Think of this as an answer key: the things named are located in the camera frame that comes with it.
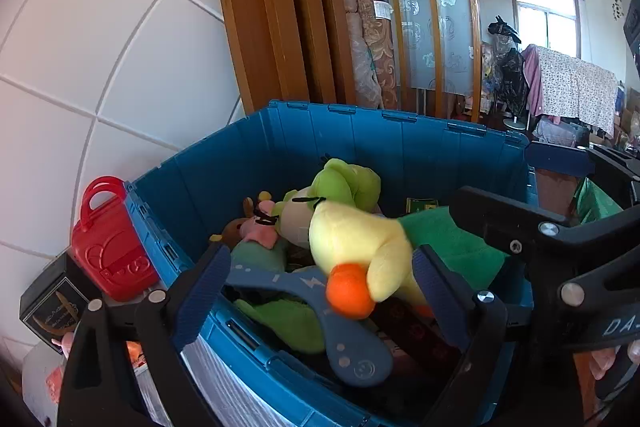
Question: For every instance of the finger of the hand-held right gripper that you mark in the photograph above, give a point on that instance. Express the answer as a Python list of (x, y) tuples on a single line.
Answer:
[(560, 159), (500, 222)]

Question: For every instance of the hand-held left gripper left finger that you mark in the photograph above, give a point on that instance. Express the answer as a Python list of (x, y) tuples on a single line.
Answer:
[(200, 302)]

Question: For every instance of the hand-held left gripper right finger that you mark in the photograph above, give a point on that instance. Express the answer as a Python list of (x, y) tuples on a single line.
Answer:
[(435, 302)]

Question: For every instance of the dark maroon pouch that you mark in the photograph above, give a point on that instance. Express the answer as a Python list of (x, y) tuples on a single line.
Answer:
[(410, 337)]

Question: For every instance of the teal plush toy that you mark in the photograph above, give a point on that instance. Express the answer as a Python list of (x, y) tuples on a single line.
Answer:
[(255, 257)]

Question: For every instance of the green plush toy black mouth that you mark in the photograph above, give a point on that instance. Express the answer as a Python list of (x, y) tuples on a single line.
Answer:
[(285, 324)]

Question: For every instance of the blue slingshot toy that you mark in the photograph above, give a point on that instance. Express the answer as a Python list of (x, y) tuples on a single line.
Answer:
[(350, 352)]

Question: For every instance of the yellow duck plush green hood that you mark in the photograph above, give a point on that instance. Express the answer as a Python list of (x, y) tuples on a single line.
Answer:
[(355, 237)]

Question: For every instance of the blue plastic storage crate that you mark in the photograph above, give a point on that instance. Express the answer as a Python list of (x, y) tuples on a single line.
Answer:
[(400, 147)]

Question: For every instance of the green frog plush white belly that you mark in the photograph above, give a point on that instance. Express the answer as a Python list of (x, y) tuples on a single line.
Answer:
[(340, 179)]

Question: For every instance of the person's right hand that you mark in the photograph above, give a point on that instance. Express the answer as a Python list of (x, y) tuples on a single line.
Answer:
[(605, 362)]

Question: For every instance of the green plastic bag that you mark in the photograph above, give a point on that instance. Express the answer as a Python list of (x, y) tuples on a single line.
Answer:
[(597, 202)]

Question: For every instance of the brown giraffe plush toy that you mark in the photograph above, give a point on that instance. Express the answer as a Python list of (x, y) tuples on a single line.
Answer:
[(227, 234)]

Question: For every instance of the floral cloth on rack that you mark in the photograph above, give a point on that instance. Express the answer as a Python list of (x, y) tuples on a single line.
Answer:
[(575, 87)]

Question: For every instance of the green cardboard box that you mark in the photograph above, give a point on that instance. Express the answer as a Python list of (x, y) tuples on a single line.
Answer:
[(422, 205)]

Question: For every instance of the pale striped bed sheet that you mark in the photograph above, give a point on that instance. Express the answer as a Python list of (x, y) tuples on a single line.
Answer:
[(220, 382)]

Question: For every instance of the small pink plush toy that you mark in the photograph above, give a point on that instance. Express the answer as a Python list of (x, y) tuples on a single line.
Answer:
[(260, 229)]

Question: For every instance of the red toy carry case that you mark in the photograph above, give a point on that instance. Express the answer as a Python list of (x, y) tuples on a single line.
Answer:
[(115, 252)]

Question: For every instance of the black garment on stand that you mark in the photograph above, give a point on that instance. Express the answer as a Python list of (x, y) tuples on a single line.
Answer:
[(512, 72)]

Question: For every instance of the pink pig plush blue body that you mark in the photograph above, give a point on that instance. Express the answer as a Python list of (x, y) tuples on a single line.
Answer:
[(62, 342)]

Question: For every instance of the window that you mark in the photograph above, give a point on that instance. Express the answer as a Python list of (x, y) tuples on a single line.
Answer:
[(545, 17)]

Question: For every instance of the black gift box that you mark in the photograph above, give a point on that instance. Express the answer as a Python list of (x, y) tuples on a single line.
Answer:
[(55, 307)]

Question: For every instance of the frosted glass slatted partition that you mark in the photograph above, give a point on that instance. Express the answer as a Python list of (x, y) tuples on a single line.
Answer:
[(430, 7)]

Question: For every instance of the pale patterned rolled carpet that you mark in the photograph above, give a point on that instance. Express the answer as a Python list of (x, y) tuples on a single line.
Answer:
[(357, 62)]

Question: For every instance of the brown patterned rolled carpet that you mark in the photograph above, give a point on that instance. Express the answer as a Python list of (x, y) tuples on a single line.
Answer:
[(377, 37)]

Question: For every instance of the wooden door frame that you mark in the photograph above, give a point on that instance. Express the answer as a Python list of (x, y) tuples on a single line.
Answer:
[(280, 7)]

